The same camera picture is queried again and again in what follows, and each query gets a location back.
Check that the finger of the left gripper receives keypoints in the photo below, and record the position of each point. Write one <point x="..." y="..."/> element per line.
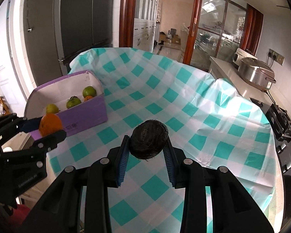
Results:
<point x="50" y="142"/>
<point x="30" y="125"/>

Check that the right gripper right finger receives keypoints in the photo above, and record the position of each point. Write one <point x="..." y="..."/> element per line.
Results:
<point x="170" y="162"/>

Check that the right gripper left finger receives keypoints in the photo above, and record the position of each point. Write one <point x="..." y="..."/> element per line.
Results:
<point x="122" y="160"/>

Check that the large orange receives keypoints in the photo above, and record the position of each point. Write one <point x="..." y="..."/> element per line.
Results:
<point x="49" y="124"/>

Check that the yellow green pear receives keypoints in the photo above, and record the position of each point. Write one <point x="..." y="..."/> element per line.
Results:
<point x="52" y="109"/>

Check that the large dark brown fruit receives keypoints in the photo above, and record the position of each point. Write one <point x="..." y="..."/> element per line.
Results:
<point x="148" y="139"/>

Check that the green tomato with stem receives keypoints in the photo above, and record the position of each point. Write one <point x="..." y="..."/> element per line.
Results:
<point x="73" y="101"/>

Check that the small orange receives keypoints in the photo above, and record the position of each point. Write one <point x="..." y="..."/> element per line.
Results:
<point x="88" y="98"/>

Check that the smooth green tomato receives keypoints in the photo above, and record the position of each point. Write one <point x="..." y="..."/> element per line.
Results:
<point x="89" y="91"/>

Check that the purple cardboard box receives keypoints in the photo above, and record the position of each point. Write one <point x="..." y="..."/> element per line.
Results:
<point x="79" y="97"/>

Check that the teal white checkered tablecloth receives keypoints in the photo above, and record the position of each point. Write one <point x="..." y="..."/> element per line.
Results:
<point x="205" y="117"/>

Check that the black power strip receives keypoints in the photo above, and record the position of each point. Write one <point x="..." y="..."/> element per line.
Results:
<point x="257" y="102"/>

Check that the dark grey refrigerator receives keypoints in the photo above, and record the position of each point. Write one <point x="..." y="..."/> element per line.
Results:
<point x="56" y="31"/>

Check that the black stovetop device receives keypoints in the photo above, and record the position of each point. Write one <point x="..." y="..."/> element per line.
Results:
<point x="280" y="123"/>

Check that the silver electric cooker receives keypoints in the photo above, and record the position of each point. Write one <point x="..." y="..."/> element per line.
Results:
<point x="256" y="73"/>

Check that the white kitchen appliance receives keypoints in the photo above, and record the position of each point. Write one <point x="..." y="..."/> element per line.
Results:
<point x="239" y="55"/>

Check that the glass sliding door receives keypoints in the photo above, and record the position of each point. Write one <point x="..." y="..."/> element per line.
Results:
<point x="219" y="32"/>

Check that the white cabinet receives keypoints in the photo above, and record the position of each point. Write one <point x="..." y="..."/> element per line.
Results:
<point x="145" y="16"/>

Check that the wall power socket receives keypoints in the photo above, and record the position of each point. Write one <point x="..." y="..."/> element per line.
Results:
<point x="276" y="57"/>

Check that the red wooden door frame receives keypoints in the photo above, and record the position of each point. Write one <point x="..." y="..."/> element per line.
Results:
<point x="126" y="23"/>

